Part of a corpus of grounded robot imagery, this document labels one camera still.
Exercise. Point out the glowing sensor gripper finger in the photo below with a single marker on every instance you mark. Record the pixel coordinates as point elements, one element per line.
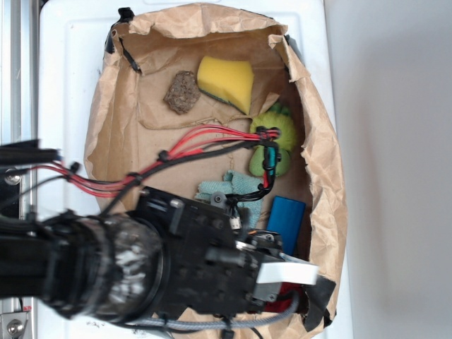
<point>288,270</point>

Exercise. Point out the green plush toy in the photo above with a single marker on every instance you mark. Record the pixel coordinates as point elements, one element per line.
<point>278,118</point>

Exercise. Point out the brown rock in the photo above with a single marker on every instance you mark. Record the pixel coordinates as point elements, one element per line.
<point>183,93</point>

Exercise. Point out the red cloth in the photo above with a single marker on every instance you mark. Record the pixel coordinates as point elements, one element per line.
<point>282,303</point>

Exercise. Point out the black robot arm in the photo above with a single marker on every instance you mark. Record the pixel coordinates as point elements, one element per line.
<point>102,266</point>

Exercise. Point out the yellow sponge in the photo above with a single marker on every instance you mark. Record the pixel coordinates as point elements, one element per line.
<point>229,81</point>

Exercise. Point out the aluminium frame rail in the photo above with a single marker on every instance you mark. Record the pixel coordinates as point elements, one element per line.
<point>19,80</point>

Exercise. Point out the teal terry cloth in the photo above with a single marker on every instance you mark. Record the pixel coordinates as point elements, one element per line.
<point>233,183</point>

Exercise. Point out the brown paper bag tray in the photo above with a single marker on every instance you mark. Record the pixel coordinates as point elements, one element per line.
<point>130,122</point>

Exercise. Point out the blue rectangular block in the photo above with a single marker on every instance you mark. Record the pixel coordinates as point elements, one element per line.
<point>286,216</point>

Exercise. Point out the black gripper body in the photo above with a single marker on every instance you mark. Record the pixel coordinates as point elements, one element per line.
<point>204,264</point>

